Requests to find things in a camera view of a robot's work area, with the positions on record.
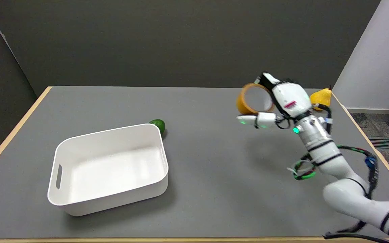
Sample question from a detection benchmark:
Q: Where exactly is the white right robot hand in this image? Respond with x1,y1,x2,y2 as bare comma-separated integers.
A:
237,72,314,129

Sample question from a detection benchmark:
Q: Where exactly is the yellow tape roll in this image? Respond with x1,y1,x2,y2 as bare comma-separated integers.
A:
237,83,276,115

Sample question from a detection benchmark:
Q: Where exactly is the white plastic box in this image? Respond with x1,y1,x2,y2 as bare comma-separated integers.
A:
47,124,169,217

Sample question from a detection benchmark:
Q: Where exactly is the yellow pear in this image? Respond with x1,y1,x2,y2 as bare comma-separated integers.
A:
310,86,332,111

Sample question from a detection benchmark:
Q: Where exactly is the floor vent grille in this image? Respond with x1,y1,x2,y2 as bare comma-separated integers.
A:
368,137,389,150

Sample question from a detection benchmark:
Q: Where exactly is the green avocado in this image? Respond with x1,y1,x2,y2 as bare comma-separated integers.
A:
148,119,166,136

